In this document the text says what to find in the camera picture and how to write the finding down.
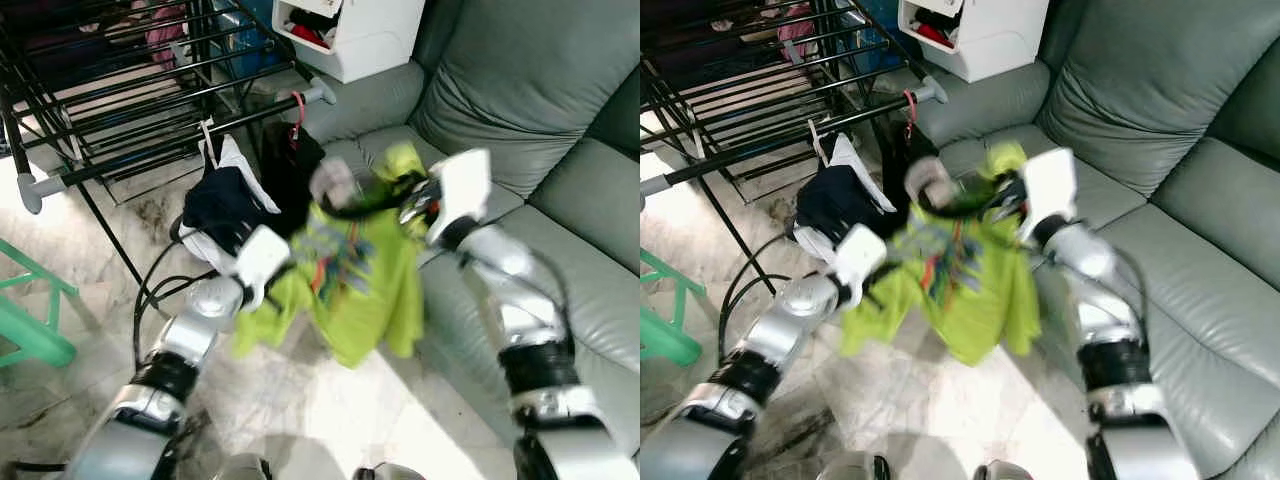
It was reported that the lime green shirt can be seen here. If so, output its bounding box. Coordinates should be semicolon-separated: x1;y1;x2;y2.
840;140;1041;366
232;140;426;369

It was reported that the navy and white shirt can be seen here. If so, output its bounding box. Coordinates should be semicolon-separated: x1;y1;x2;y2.
178;133;283;276
795;133;898;266

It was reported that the black shirt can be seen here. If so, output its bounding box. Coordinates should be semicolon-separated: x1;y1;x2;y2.
260;120;331;216
880;125;941;211

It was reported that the black metal drying rack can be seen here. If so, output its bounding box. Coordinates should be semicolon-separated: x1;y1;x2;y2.
0;0;336;291
640;0;949;271

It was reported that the white storage box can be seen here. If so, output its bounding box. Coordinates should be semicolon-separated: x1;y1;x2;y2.
272;0;426;84
897;0;1051;83

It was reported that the grey green leather sofa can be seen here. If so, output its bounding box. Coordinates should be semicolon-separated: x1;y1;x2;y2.
890;0;1280;480
270;0;641;480

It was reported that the grey robot left leg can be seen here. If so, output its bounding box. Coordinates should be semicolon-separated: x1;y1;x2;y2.
820;452;891;480
215;455;271;480

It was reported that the large blue plastic bin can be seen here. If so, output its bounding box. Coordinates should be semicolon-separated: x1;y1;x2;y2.
830;0;896;76
205;0;271;76

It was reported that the maroon pink garment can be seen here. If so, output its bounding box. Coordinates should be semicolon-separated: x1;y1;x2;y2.
778;10;816;61
145;0;189;66

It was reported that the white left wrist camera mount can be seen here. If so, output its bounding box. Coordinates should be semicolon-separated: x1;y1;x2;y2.
232;225;291;311
830;223;889;306

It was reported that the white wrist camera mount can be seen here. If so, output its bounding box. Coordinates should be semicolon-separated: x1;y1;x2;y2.
425;148;493;249
830;223;889;306
1020;148;1076;246
232;225;291;311

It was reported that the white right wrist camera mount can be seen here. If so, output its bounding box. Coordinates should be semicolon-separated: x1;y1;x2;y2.
1020;148;1076;246
425;148;493;249

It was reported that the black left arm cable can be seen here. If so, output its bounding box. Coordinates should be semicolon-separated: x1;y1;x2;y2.
132;238;219;371
716;232;801;363

